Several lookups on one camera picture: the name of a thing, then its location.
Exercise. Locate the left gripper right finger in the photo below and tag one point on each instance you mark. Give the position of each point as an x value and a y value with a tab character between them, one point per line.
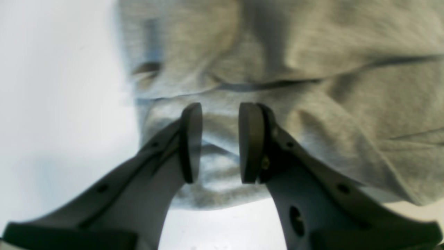
319	208

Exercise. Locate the grey T-shirt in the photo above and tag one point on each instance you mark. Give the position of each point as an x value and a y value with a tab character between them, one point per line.
357	83

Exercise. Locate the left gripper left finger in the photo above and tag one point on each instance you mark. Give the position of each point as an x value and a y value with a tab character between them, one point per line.
126	209

